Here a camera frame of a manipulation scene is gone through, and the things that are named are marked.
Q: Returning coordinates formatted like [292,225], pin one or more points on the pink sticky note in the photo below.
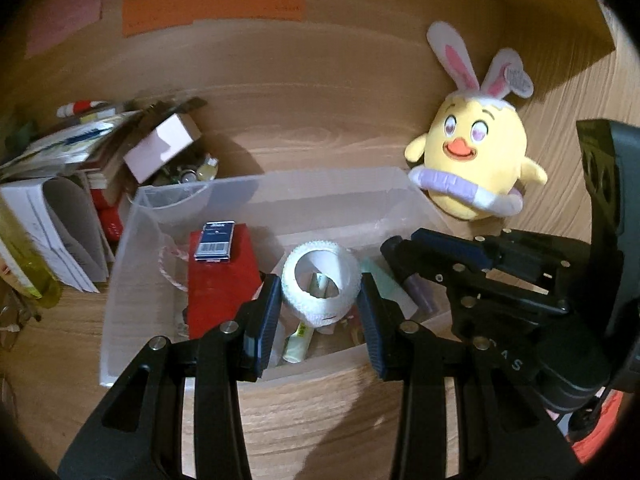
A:
[53,21]

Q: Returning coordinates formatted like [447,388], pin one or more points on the stack of books papers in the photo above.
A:
[82,145]

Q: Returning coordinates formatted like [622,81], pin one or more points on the mint green tube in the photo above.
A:
[389,288]

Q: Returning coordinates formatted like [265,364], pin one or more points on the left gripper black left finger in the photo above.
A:
[261,326]

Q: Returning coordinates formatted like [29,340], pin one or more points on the white folded papers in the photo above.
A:
[59,217]

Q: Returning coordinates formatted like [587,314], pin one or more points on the eyeglasses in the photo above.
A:
[16,312]

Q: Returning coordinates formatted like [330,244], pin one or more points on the red package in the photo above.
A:
[216,290]

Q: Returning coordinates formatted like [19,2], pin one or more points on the red white marker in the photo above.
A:
[77,108]

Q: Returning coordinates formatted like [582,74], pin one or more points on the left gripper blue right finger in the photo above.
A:
[380,319]

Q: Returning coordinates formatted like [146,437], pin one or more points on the clear plastic storage bin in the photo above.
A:
[356,208]

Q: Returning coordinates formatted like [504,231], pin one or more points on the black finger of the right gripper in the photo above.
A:
[530,272]

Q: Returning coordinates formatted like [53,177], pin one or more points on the small dark blue box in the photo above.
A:
[215,242]

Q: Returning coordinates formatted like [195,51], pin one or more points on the white green lip balm box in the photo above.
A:
[297,345]

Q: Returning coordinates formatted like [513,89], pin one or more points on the white bowl with items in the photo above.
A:
[186,167]

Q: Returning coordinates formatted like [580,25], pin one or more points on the purple dark capped cosmetic tube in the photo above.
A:
[419,289]

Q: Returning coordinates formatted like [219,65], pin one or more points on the small white cardboard box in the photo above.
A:
[166,141]

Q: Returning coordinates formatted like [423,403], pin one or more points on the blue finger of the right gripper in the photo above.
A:
[468,252]

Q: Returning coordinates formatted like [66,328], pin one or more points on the white red lipstick tube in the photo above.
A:
[353,326]

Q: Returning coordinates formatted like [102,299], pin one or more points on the yellow chick plush toy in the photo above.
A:
[474,153]

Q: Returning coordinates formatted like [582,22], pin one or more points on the white tape roll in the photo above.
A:
[328,258]

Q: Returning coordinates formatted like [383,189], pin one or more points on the tall yellow spray bottle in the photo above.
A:
[22,267]

